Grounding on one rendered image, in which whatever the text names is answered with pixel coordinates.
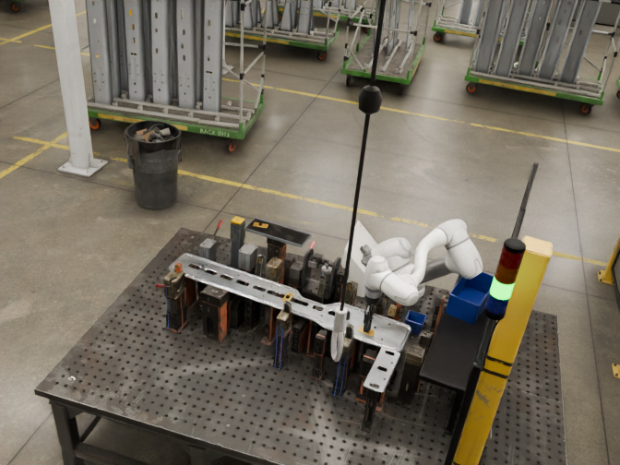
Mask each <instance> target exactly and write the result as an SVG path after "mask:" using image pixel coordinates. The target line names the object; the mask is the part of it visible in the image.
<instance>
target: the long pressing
mask: <svg viewBox="0 0 620 465"><path fill-rule="evenodd" d="M176 263H180V264H181V265H182V267H183V271H184V272H185V276H186V277H187V278H189V279H192V280H196V281H199V282H202V283H205V284H207V285H209V284H210V285H213V286H216V287H219V288H221V289H223V290H226V291H228V292H231V293H234V294H237V295H240V296H243V297H245V298H248V299H250V300H253V301H256V302H259V303H262V304H266V305H269V306H272V307H275V308H277V309H280V310H282V309H283V304H284V302H282V301H281V300H282V299H283V298H280V297H278V296H275V295H272V294H269V293H267V292H268V291H272V292H276V293H279V294H282V295H286V294H287V292H290V293H293V294H294V296H293V297H292V298H293V299H296V300H299V301H302V302H305V303H308V306H304V305H301V304H297V303H294V302H291V301H290V302H291V303H292V314H294V315H297V316H300V317H303V318H306V319H309V320H312V321H315V322H316V323H317V324H318V325H319V326H321V327H322V328H325V329H328V330H330V331H333V327H334V319H335V316H333V315H330V314H329V313H328V312H329V311H332V312H336V308H337V307H339V306H340V303H334V304H321V303H318V302H315V301H312V300H309V299H306V298H303V296H302V295H301V294H300V293H299V291H298V290H296V289H294V288H293V287H289V286H286V285H283V284H280V283H277V282H275V281H272V280H267V279H264V278H261V277H258V276H256V275H253V274H250V273H247V272H244V271H241V270H239V269H236V268H231V267H228V266H225V265H222V264H220V263H217V262H214V261H211V260H208V259H205V258H203V257H200V256H195V255H192V254H189V253H184V254H182V255H181V256H179V257H178V258H177V259H176V260H175V261H174V262H173V263H172V264H171V265H170V266H169V270H170V271H172V270H173V269H174V265H175V264H176ZM191 264H192V265H195V266H198V267H201V266H204V269H205V270H206V269H208V270H211V271H214V272H217V274H216V275H212V274H209V273H207V272H204V271H205V270H201V269H195V268H190V267H188V266H189V265H191ZM197 273H198V274H197ZM221 275H225V276H228V277H231V278H232V280H226V279H224V278H221ZM238 275H239V276H238ZM238 280H241V281H244V282H247V283H249V285H248V286H244V285H242V284H239V283H237V281H238ZM254 286H257V287H260V288H263V289H266V290H265V291H264V292H262V291H259V290H256V289H253V287H254ZM270 286H272V287H270ZM263 295H264V296H263ZM314 306H318V307H321V308H323V310H322V311H318V310H315V309H313V307H314ZM344 307H345V308H347V310H349V311H350V312H351V316H350V319H349V320H346V324H345V330H344V332H343V335H344V334H346V327H347V325H348V323H351V324H353V325H354V334H353V337H354V339H355V340H359V341H362V342H365V343H368V344H371V345H374V346H376V347H378V348H382V347H384V348H387V349H390V350H392V351H395V352H402V351H403V349H404V346H405V344H406V342H407V340H408V337H409V336H410V334H411V327H410V326H409V325H407V324H405V323H402V322H399V321H397V320H394V319H391V318H388V317H385V316H381V315H378V314H375V313H374V315H373V318H374V319H372V318H371V319H372V324H371V330H373V331H375V334H374V336H371V335H368V334H365V333H363V332H360V331H358V329H359V327H364V311H365V310H363V309H361V308H357V307H354V306H351V305H348V304H344ZM389 324H390V325H389ZM374 327H376V328H374ZM381 339H382V340H381Z"/></svg>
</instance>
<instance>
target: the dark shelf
mask: <svg viewBox="0 0 620 465"><path fill-rule="evenodd" d="M446 310H447V305H446V308H445V310H444V313H443V315H442V317H441V319H440V322H439V325H438V327H437V330H436V332H435V335H434V338H433V340H432V343H431V345H430V348H429V350H428V353H427V354H426V357H425V359H424V362H423V366H422V368H421V371H420V374H419V377H418V378H419V379H421V380H423V381H426V382H429V383H432V384H434V385H437V386H440V387H442V388H447V389H449V390H452V391H455V392H458V393H460V394H462V395H464V394H465V390H466V387H467V385H468V381H469V378H470V375H471V369H472V367H473V363H474V360H475V357H476V353H477V351H478V347H479V344H480V341H481V337H482V334H483V329H484V326H485V323H486V319H487V316H486V315H485V314H484V312H483V311H482V313H481V314H480V316H479V317H478V319H477V320H476V322H475V324H474V325H472V324H469V323H467V322H465V321H463V320H460V319H458V318H456V317H454V316H451V315H448V314H446Z"/></svg>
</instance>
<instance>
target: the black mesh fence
mask: <svg viewBox="0 0 620 465"><path fill-rule="evenodd" d="M538 165H539V162H535V163H533V166H532V169H531V175H530V178H529V181H528V184H527V187H526V190H525V194H524V197H523V199H522V203H521V206H520V209H519V214H518V217H517V221H516V224H515V227H514V231H513V233H512V236H511V238H516V239H518V235H519V230H520V227H521V224H522V221H523V218H524V215H525V212H526V206H527V203H528V199H529V196H530V192H531V187H532V184H533V181H534V177H535V174H536V172H537V169H538ZM481 370H482V368H480V367H477V366H475V365H473V368H472V369H471V375H470V378H469V382H468V385H467V387H466V391H465V394H464V397H463V398H461V401H460V405H459V409H458V412H459V417H458V419H457V422H456V425H455V429H454V432H453V435H452V438H451V441H450V444H449V448H448V451H447V456H446V459H445V462H444V465H451V464H452V461H453V459H454V456H455V452H456V449H457V446H458V443H459V438H460V435H461V432H462V429H463V426H464V423H465V420H466V417H467V415H468V412H469V409H470V406H471V400H472V397H473V393H474V390H475V388H476V385H477V382H478V379H479V375H480V373H481ZM455 396H456V395H452V399H451V401H450V404H449V408H450V409H452V406H453V402H454V399H455Z"/></svg>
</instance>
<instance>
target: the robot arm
mask: <svg viewBox="0 0 620 465"><path fill-rule="evenodd" d="M440 246H444V247H445V248H446V250H447V251H448V253H447V255H446V256H442V257H440V258H438V259H436V260H434V261H431V262H429V263H426V259H427V254H428V252H429V251H430V250H432V249H435V248H437V247H440ZM360 250H361V252H362V253H363V258H362V260H361V262H362V264H363V265H364V266H366V270H365V275H364V279H365V284H364V300H365V301H366V302H367V304H366V309H365V311H364V330H363V332H366V333H369V330H370V329H371V324H372V319H374V318H373V315H374V311H375V307H376V304H377V303H378V302H379V300H380V297H381V294H382V292H383V293H384V294H385V295H386V296H387V297H389V298H390V299H392V300H393V301H395V302H396V303H398V304H402V305H405V306H411V305H414V304H415V303H416V302H417V301H418V299H419V298H420V297H422V296H423V294H424V290H425V287H424V286H425V285H426V282H428V281H430V280H434V279H437V278H440V277H443V276H446V275H448V274H451V273H457V274H460V276H461V277H463V278H464V279H468V280H470V279H472V278H474V277H476V276H477V275H479V274H480V273H482V272H483V262H482V259H481V257H480V255H479V253H478V251H477V249H476V247H475V245H474V244H473V242H472V241H471V239H470V238H469V236H468V234H467V225H466V223H465V222H464V221H463V220H459V219H454V220H450V221H445V222H443V223H441V224H439V225H438V226H437V227H436V228H434V229H433V230H432V231H431V232H430V233H429V234H428V235H427V236H426V237H424V238H423V239H422V241H421V242H420V243H419V244H418V245H417V248H416V251H415V259H414V265H413V264H412V263H411V261H410V256H411V244H410V243H409V242H408V240H406V239H405V238H401V237H396V238H391V239H388V240H386V241H384V242H382V243H380V244H378V245H377V246H375V247H374V248H372V249H371V248H370V247H369V246H368V244H365V245H364V246H361V247H360ZM371 318H372V319H371Z"/></svg>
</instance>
